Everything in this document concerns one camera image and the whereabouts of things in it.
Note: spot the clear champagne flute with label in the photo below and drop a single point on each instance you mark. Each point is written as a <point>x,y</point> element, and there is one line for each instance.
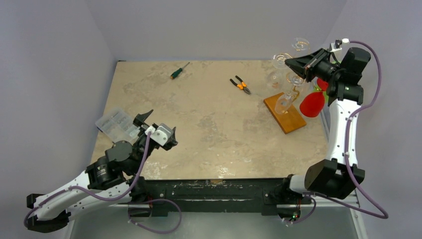
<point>290,94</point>

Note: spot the orange black pliers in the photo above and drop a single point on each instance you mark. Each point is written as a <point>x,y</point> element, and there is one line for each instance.
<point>241,85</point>

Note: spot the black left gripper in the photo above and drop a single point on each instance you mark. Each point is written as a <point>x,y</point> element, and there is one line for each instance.
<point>140,120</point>

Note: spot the gold wire glass rack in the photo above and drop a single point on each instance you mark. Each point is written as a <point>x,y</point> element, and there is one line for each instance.
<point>298,83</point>

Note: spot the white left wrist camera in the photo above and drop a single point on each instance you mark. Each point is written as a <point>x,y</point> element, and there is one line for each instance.
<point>159,134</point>

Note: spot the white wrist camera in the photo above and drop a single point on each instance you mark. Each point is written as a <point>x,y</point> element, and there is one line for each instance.
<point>159,134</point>
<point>337,45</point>

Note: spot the red plastic goblet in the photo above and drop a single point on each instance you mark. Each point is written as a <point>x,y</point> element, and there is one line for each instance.
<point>313,103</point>

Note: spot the clear plastic screw box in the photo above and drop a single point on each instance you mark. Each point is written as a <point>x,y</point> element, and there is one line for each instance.
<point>117,125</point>

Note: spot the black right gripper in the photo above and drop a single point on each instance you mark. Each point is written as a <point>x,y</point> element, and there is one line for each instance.
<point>311,65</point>

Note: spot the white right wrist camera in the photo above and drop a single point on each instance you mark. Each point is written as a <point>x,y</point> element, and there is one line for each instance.
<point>337,45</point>

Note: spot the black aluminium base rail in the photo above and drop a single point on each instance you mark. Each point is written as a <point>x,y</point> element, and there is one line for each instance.
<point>267,196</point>

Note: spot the clear round wine glass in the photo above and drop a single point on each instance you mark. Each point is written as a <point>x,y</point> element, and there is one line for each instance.
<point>301,45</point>

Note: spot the small dark object behind goblet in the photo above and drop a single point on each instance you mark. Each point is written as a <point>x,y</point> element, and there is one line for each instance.
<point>176,73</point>

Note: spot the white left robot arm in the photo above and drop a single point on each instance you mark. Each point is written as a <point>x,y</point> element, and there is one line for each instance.
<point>113,178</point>

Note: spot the green plastic goblet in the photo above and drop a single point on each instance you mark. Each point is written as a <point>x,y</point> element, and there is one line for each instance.
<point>317,88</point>

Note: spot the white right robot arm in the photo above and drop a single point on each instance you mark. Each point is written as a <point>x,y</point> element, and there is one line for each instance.
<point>338,174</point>

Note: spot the wooden rack base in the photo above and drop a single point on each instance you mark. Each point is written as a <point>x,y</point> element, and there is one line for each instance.
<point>289,122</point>

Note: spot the clear tall flute glass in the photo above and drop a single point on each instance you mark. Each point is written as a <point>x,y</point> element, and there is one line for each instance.
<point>275,80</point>

